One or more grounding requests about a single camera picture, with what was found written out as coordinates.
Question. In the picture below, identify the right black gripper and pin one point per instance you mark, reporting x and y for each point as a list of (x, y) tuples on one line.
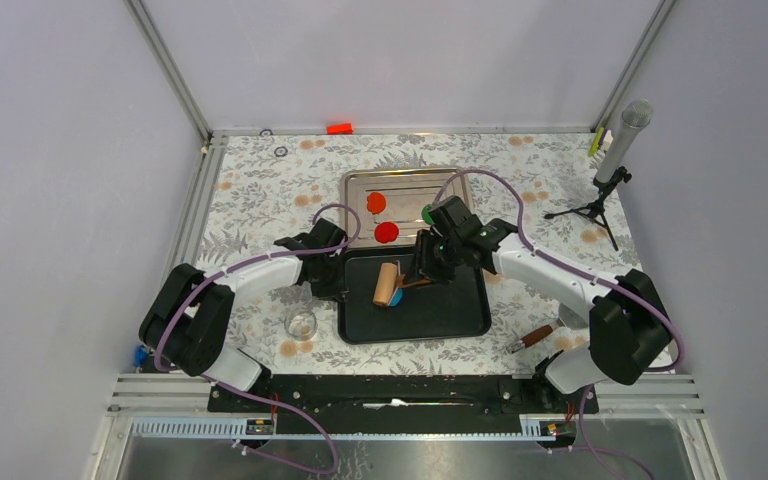
[(423, 262)]

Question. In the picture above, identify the yellow marker pen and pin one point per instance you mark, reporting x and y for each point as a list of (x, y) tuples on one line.
[(597, 142)]

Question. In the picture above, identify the orange block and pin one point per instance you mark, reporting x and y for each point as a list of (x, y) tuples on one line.
[(340, 129)]

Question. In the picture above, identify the wooden dough roller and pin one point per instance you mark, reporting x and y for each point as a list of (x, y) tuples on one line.
[(390, 278)]

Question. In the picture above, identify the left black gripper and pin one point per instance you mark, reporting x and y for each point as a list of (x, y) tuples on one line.
[(337, 290)]

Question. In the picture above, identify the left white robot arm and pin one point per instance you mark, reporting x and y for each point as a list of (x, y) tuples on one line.
[(187, 323)]

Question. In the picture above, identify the silver metal tray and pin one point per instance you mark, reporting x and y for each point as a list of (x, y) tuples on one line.
[(407, 191)]

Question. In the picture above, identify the green dough disc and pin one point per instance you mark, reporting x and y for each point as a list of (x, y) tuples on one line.
[(425, 214)]

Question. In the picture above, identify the black plastic tray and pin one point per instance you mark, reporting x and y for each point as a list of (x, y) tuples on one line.
[(455, 310)]

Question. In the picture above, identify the small glass bowl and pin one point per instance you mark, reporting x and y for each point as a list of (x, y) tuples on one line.
[(301, 324)]

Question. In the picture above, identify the grey microphone on tripod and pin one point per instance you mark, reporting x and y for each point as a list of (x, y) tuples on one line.
[(611, 172)]

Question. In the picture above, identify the floral tablecloth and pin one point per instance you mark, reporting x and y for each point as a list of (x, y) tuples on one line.
[(270, 187)]

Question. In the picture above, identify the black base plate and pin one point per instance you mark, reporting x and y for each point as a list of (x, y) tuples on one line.
[(402, 405)]

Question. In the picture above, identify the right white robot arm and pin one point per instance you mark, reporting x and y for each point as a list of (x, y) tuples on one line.
[(627, 323)]

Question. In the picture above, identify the blue dough piece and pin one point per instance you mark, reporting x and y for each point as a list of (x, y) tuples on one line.
[(395, 298)]

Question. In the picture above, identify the brown handled tool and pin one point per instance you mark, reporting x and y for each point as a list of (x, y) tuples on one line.
[(533, 337)]

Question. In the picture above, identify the orange dough disc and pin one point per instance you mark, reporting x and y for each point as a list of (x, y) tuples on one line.
[(376, 203)]

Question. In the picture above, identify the red dough disc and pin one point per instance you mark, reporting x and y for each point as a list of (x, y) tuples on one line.
[(386, 232)]

